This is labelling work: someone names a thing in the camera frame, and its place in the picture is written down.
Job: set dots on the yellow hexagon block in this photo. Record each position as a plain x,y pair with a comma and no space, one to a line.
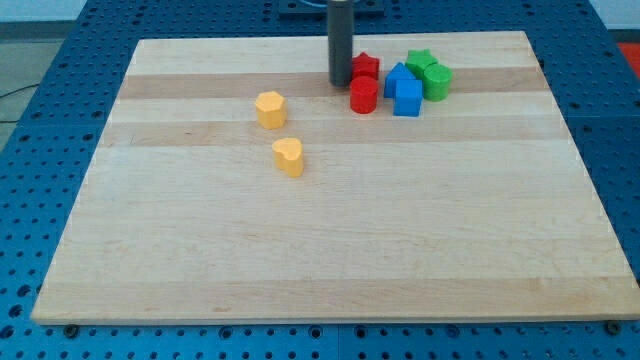
271,110

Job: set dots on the red star block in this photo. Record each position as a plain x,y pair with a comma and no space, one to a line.
364,65

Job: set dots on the green star block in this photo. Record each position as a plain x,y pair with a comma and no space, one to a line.
417,61

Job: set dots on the yellow heart block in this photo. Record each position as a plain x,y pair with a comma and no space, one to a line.
288,156

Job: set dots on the light wooden board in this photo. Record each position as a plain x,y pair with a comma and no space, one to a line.
478,210

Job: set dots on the red cylinder block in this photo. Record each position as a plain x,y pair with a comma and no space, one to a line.
363,94

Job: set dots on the blue cube block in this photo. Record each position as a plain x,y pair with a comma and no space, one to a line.
408,98

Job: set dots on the blue triangle block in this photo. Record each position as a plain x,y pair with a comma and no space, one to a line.
398,72

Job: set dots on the green cylinder block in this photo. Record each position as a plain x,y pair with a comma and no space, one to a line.
436,82

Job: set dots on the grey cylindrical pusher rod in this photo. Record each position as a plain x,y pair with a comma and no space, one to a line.
340,27

